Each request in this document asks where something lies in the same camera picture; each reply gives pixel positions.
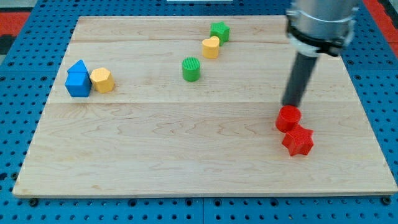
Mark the yellow heart block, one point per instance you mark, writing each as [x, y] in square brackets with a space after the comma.
[210, 47]

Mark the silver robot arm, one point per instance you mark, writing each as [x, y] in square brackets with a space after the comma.
[317, 27]

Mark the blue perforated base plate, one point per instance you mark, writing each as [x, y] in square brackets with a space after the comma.
[27, 75]

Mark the green cylinder block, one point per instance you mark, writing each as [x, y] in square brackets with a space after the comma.
[191, 69]

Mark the green star block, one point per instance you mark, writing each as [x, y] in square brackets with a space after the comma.
[220, 30]

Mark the red star block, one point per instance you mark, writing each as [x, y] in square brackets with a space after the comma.
[298, 140]

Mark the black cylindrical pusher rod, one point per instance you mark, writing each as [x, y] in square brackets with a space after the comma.
[298, 80]

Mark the wooden board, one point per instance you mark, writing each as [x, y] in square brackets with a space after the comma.
[157, 135]

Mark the red cylinder block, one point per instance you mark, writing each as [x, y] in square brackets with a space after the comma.
[287, 118]

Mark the yellow hexagon block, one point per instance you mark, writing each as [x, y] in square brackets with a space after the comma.
[102, 80]

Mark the blue triangle block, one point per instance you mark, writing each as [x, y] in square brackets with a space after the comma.
[78, 67]

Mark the blue pentagon block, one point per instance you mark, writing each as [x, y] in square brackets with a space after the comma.
[78, 84]

